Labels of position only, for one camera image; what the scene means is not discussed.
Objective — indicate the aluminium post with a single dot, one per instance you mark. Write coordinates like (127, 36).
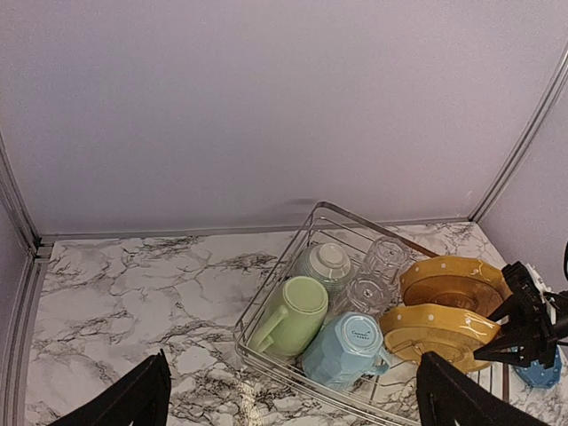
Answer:
(520, 149)
(15, 206)

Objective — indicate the clear glass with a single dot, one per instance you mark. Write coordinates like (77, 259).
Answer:
(386, 259)
(365, 294)

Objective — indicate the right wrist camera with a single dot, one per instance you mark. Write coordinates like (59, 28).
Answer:
(544, 292)

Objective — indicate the green mug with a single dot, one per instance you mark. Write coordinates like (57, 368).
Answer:
(293, 316)

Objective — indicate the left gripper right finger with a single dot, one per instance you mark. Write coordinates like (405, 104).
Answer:
(446, 396)

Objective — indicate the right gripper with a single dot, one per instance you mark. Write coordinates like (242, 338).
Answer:
(538, 318)

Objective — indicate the light blue mug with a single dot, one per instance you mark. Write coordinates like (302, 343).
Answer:
(348, 347)

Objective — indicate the wire dish rack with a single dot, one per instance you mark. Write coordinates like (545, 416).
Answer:
(388, 399)

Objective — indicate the white ribbed bowl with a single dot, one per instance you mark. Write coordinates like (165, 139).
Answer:
(328, 263)

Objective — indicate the blue dotted plate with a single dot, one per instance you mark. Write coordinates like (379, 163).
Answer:
(539, 377)

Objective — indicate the right aluminium post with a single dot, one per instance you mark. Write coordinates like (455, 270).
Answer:
(520, 149)

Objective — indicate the left aluminium post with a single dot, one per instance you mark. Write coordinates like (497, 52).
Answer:
(15, 206)

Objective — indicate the yellow plate back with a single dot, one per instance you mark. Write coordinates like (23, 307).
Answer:
(454, 281)

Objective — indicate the clear glass back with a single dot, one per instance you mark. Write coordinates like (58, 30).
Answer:
(386, 259)

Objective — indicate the yellow plate front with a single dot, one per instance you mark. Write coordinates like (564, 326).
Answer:
(453, 333)

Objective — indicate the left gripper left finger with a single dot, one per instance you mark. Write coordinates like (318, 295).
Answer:
(141, 397)

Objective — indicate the yellow plate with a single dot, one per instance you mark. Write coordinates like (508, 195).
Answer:
(453, 333)
(454, 281)

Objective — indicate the clear glass front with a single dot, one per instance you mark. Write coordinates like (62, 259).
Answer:
(365, 294)

